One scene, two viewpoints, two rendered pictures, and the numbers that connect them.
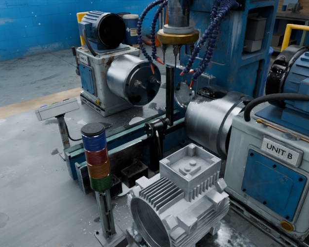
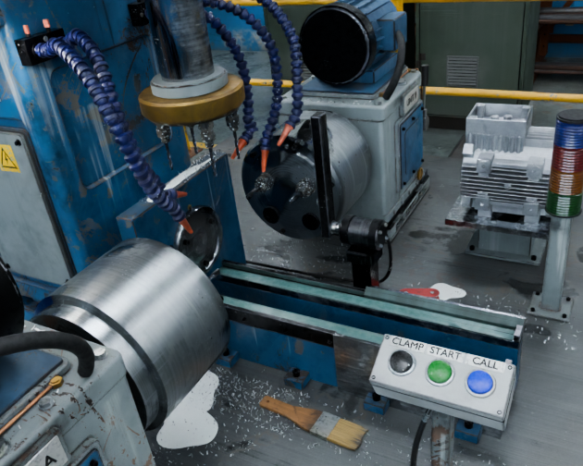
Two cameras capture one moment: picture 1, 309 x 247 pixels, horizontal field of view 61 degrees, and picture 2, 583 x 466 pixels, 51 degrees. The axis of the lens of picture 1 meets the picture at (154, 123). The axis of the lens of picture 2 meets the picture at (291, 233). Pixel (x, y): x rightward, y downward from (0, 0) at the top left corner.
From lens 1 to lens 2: 165 cm
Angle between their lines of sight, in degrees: 90
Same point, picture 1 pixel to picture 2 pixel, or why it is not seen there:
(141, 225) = not seen: hidden behind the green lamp
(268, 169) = (411, 128)
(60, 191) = (553, 419)
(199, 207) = not seen: hidden behind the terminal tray
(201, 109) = (341, 151)
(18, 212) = not seen: outside the picture
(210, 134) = (366, 166)
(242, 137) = (390, 124)
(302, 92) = (396, 30)
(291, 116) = (378, 71)
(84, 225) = (569, 339)
